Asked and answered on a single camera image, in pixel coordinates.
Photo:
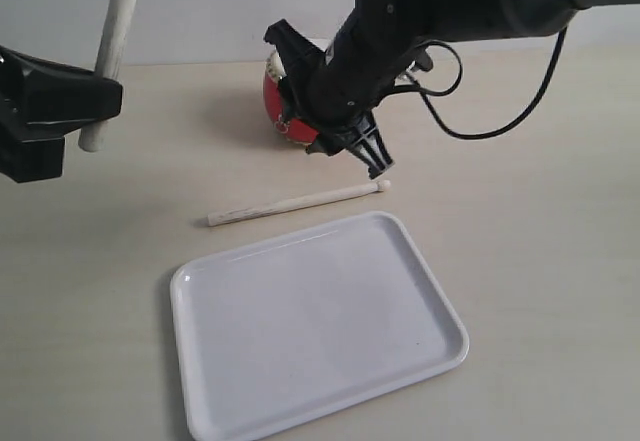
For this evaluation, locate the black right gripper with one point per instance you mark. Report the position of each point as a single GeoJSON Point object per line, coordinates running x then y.
{"type": "Point", "coordinates": [335, 90]}

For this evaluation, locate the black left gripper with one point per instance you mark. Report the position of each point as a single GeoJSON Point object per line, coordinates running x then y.
{"type": "Point", "coordinates": [41, 102]}

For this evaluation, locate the white wooden drumstick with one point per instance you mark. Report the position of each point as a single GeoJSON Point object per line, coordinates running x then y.
{"type": "Point", "coordinates": [116, 28]}
{"type": "Point", "coordinates": [298, 203]}

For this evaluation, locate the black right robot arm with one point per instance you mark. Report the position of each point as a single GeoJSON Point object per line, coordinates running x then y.
{"type": "Point", "coordinates": [446, 22]}

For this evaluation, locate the small red drum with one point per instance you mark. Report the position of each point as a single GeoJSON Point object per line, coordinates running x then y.
{"type": "Point", "coordinates": [294, 130]}

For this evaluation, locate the white rectangular plastic tray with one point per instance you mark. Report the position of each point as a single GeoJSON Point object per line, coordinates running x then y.
{"type": "Point", "coordinates": [282, 332]}

